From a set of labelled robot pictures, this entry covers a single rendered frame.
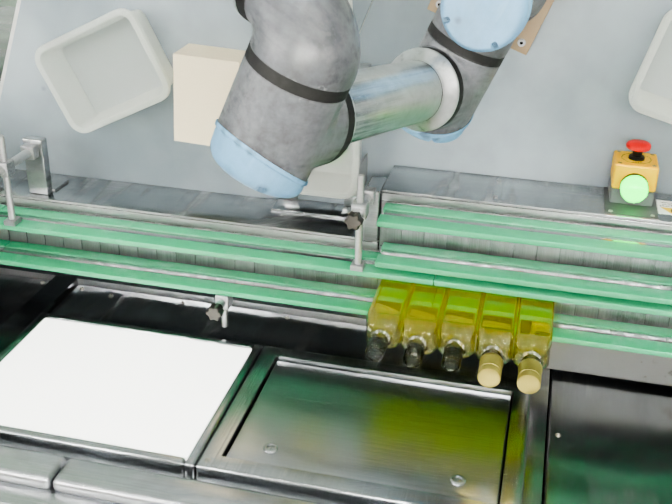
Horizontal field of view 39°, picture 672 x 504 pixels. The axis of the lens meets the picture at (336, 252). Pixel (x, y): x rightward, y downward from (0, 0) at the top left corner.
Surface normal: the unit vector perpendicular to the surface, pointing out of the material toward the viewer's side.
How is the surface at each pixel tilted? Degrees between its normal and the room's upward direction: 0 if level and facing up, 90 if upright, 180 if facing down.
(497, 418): 90
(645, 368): 0
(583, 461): 90
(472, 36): 8
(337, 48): 53
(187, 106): 0
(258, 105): 15
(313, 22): 38
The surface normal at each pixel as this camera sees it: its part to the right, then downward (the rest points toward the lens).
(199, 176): -0.23, 0.43
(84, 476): 0.02, -0.89
